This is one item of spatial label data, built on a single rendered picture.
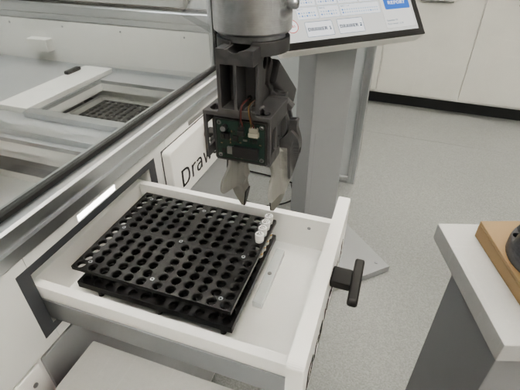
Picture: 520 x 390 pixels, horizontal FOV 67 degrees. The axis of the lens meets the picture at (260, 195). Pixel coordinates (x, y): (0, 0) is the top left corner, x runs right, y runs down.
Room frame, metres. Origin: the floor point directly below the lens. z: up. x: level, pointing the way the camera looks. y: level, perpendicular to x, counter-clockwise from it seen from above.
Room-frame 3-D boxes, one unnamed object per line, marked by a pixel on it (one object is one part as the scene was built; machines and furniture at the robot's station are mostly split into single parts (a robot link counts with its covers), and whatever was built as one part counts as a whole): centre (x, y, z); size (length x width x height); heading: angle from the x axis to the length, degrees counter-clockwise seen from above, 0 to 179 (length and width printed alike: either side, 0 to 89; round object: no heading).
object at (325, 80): (1.35, -0.26, 0.51); 0.50 x 0.45 x 1.02; 24
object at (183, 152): (0.74, 0.12, 0.87); 0.29 x 0.02 x 0.11; 161
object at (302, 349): (0.34, -0.08, 0.87); 0.29 x 0.02 x 0.11; 161
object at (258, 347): (0.41, 0.12, 0.86); 0.40 x 0.26 x 0.06; 71
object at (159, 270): (0.41, 0.11, 0.87); 0.22 x 0.18 x 0.06; 71
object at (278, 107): (0.39, 0.01, 1.11); 0.09 x 0.08 x 0.12; 161
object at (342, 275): (0.33, -0.11, 0.91); 0.07 x 0.04 x 0.01; 161
